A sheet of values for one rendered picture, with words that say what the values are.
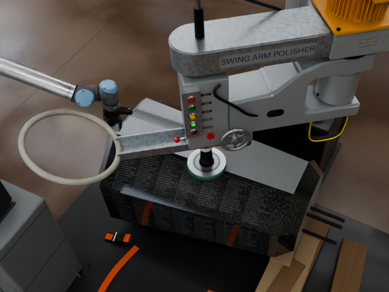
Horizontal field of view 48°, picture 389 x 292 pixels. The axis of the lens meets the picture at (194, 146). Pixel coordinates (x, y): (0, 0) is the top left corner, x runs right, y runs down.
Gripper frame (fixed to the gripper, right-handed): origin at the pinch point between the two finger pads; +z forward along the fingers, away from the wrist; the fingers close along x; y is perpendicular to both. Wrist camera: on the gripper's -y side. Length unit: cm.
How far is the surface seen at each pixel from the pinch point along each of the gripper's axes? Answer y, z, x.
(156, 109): -28.9, 2.0, -5.5
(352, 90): -85, -57, 86
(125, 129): -4.5, 3.5, -1.4
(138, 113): -17.6, 2.9, -9.3
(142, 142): 2.0, -23.2, 35.5
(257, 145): -62, -3, 56
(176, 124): -31.9, 1.0, 13.7
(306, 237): -78, 57, 98
